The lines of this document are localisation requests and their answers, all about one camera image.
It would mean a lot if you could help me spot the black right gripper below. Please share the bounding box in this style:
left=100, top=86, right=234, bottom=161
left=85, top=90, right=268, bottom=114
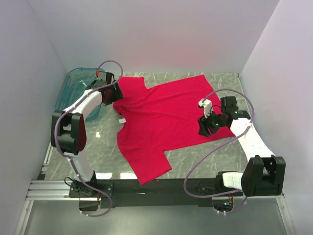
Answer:
left=198, top=108, right=227, bottom=138

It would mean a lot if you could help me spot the teal transparent plastic bin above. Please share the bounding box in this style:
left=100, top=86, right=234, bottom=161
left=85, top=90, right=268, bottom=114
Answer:
left=55, top=68, right=97, bottom=110

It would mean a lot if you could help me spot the red t-shirt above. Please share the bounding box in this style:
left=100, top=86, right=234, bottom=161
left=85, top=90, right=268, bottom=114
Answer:
left=113, top=75, right=233, bottom=185

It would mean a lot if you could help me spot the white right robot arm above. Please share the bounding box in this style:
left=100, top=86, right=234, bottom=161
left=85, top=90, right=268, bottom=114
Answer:
left=198, top=96, right=286, bottom=197

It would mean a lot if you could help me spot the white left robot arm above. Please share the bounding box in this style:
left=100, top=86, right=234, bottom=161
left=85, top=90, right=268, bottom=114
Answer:
left=50, top=70, right=123, bottom=197

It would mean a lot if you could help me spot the black base beam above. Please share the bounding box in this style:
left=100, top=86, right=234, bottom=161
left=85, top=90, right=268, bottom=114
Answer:
left=68, top=178, right=233, bottom=211

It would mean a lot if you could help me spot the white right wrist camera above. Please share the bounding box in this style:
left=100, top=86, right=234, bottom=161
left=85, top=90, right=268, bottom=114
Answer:
left=198, top=98, right=212, bottom=118

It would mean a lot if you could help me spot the aluminium frame rail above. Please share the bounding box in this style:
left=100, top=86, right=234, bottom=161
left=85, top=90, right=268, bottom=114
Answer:
left=14, top=117, right=103, bottom=235

